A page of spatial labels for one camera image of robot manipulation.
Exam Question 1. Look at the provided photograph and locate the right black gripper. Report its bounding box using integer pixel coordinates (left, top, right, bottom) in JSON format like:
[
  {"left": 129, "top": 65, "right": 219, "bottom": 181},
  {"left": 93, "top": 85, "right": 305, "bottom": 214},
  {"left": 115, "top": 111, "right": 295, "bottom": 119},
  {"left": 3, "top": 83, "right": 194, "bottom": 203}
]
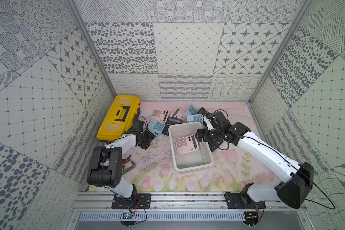
[{"left": 195, "top": 128, "right": 223, "bottom": 142}]

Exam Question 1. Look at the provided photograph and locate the pink calculator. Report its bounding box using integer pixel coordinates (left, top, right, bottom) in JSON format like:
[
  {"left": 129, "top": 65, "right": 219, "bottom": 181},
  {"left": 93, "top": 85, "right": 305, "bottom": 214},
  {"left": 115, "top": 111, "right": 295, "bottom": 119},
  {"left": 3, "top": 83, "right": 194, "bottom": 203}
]
[
  {"left": 149, "top": 110, "right": 170, "bottom": 123},
  {"left": 170, "top": 107, "right": 187, "bottom": 123},
  {"left": 175, "top": 135, "right": 199, "bottom": 155}
]

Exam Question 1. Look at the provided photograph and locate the white plastic storage box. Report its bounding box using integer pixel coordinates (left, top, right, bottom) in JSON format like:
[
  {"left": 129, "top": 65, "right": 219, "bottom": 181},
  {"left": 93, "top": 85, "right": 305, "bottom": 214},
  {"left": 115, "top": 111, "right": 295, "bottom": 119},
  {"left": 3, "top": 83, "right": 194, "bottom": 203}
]
[{"left": 169, "top": 122, "right": 214, "bottom": 173}]

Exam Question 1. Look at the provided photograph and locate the small black calculator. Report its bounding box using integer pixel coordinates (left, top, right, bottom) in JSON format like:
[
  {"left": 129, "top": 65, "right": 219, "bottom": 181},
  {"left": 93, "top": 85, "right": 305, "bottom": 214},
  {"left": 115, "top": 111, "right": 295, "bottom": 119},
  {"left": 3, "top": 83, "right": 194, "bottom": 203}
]
[{"left": 162, "top": 117, "right": 183, "bottom": 136}]

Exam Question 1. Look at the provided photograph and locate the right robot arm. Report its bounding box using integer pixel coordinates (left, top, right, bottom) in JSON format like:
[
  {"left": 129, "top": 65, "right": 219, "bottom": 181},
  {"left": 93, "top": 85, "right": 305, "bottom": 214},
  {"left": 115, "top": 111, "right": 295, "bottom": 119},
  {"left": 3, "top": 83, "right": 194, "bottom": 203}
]
[{"left": 195, "top": 112, "right": 314, "bottom": 209}]

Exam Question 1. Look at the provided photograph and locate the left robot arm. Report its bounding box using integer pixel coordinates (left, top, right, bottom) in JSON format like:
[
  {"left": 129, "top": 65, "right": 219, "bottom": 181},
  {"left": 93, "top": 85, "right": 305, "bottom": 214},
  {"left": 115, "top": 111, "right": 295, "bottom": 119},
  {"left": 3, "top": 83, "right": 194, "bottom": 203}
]
[{"left": 86, "top": 125, "right": 156, "bottom": 201}]

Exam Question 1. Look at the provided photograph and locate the black calculator back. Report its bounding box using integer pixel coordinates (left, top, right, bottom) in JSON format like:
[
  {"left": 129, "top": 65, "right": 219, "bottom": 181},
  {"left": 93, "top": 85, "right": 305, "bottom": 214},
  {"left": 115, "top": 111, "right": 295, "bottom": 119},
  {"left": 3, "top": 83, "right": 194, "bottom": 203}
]
[{"left": 196, "top": 107, "right": 214, "bottom": 119}]

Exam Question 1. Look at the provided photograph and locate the small blue calculator back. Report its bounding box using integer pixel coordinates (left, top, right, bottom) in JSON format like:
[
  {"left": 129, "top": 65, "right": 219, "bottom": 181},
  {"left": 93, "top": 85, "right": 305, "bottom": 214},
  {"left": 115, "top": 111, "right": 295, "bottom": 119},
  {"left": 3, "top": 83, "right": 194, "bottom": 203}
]
[{"left": 185, "top": 105, "right": 197, "bottom": 116}]

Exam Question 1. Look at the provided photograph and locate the yellow black toolbox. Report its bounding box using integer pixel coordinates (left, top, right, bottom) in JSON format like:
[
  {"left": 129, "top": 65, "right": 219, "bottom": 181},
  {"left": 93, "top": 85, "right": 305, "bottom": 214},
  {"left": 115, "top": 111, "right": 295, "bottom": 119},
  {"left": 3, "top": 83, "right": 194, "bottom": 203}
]
[{"left": 97, "top": 95, "right": 140, "bottom": 142}]

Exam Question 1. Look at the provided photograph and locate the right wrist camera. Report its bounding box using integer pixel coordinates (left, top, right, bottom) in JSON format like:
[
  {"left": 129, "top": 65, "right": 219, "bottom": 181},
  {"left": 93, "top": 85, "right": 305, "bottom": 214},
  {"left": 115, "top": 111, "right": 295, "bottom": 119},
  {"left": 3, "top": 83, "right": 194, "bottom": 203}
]
[{"left": 203, "top": 116, "right": 214, "bottom": 130}]

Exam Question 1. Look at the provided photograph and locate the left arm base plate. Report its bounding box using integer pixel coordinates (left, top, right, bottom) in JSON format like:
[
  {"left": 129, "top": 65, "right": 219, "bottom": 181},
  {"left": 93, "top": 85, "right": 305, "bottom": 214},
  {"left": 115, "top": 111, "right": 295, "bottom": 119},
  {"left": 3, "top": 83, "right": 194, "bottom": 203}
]
[{"left": 112, "top": 193, "right": 151, "bottom": 209}]

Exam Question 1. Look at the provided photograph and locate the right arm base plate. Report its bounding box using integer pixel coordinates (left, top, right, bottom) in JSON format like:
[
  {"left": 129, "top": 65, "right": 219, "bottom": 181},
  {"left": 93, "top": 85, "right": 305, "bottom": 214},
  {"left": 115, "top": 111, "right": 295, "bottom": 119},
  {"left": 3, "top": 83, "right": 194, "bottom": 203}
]
[{"left": 224, "top": 192, "right": 266, "bottom": 209}]

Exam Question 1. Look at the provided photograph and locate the aluminium rail frame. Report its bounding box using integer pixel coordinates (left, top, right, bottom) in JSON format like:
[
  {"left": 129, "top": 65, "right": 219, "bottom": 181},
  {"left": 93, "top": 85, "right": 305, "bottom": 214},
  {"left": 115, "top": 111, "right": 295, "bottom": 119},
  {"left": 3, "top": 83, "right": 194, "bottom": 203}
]
[{"left": 70, "top": 192, "right": 305, "bottom": 223}]

